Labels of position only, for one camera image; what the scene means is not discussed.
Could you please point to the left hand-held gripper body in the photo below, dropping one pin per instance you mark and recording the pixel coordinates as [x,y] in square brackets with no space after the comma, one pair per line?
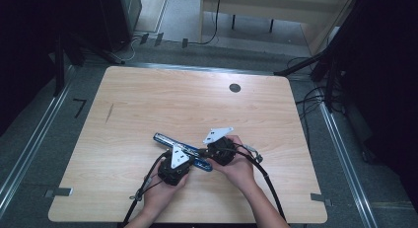
[174,173]

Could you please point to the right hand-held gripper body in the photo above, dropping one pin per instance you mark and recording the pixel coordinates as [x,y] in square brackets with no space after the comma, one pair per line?
[222,152]

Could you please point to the blue stapler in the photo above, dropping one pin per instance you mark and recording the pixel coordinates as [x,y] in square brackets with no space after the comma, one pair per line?
[164,139]

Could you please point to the person's left hand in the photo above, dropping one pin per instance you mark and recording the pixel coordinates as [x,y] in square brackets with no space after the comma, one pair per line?
[162,198]

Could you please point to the person's right hand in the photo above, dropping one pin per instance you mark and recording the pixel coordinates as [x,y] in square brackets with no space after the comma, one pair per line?
[241,172]

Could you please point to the dark round table grommet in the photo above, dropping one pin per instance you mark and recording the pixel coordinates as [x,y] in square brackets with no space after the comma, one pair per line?
[235,88]

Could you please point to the grey tape strip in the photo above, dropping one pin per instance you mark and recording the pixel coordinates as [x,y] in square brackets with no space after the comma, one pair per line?
[320,199]
[60,191]

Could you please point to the black floor tape mark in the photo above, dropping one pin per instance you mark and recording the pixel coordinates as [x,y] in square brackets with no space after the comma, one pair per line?
[81,107]

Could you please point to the black stand leg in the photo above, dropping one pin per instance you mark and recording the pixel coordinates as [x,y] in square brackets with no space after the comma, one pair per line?
[92,48]
[305,63]

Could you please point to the light wooden furniture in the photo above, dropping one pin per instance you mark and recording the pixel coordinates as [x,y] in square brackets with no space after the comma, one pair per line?
[279,11]

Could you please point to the dark cabinet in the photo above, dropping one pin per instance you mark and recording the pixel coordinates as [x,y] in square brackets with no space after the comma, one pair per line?
[120,17]

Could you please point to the metal floor rail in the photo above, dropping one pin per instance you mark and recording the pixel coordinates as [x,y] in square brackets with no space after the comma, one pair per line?
[345,165]
[31,149]

